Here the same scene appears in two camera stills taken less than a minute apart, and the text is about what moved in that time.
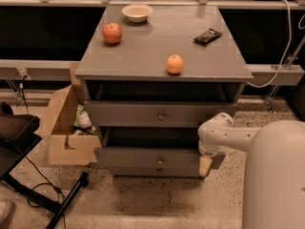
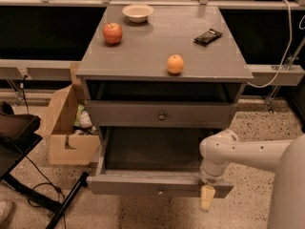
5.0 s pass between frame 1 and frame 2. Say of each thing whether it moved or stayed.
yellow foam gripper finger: moved
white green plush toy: stayed
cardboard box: stayed
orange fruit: stayed
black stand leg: stayed
